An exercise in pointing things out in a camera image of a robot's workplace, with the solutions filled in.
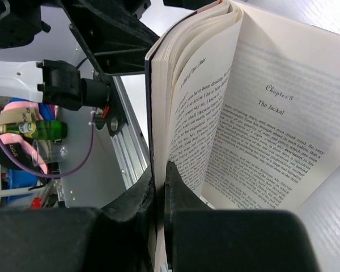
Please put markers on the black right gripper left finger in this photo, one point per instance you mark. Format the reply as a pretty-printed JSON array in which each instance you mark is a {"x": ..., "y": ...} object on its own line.
[{"x": 117, "y": 237}]

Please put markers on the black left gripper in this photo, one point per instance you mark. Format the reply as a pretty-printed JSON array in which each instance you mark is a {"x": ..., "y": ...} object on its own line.
[{"x": 59, "y": 25}]

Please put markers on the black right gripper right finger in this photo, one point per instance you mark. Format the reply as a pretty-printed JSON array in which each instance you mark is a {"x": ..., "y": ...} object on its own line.
[{"x": 198, "y": 238}]

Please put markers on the A Tale of Two Cities book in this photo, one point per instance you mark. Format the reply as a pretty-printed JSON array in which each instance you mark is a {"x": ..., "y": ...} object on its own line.
[{"x": 246, "y": 103}]

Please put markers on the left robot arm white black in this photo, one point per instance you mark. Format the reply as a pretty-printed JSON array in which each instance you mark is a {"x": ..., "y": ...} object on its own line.
[{"x": 53, "y": 82}]

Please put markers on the green glass bottle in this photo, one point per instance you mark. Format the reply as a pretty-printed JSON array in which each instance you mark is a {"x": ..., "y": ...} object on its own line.
[{"x": 47, "y": 130}]

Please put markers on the clear plastic cup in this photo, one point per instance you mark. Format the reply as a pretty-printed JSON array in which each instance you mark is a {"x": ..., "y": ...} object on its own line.
[{"x": 46, "y": 152}]

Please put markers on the blue plastic bin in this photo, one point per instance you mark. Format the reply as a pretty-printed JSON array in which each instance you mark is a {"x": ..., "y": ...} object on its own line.
[{"x": 18, "y": 180}]

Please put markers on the pink cloth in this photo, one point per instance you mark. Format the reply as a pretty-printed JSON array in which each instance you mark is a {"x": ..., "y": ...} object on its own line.
[{"x": 17, "y": 112}]

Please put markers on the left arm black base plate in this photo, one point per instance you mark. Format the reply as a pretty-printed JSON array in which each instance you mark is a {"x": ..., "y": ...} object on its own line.
[{"x": 113, "y": 115}]

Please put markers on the aluminium front rail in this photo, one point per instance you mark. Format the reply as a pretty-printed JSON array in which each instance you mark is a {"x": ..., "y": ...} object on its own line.
[{"x": 129, "y": 143}]

